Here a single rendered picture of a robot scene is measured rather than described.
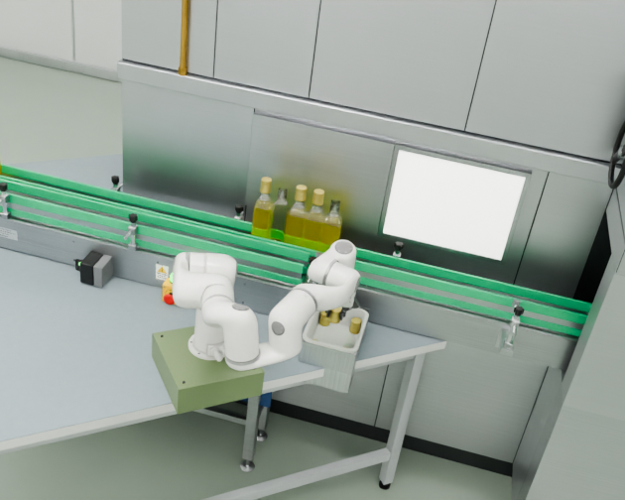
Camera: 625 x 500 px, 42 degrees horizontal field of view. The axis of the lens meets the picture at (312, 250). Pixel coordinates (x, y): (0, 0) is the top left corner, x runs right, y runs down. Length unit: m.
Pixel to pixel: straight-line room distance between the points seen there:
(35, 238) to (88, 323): 0.42
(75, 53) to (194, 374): 4.43
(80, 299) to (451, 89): 1.35
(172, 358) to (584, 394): 1.23
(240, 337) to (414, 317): 0.87
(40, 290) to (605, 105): 1.84
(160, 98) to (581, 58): 1.33
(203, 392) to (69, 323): 0.55
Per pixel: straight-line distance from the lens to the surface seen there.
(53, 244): 2.86
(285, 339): 1.99
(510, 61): 2.48
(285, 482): 2.90
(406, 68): 2.51
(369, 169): 2.62
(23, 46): 6.67
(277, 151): 2.67
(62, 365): 2.48
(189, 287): 2.09
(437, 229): 2.69
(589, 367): 2.53
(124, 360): 2.48
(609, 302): 2.40
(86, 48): 6.39
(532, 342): 2.68
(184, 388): 2.25
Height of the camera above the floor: 2.38
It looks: 33 degrees down
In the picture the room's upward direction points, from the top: 8 degrees clockwise
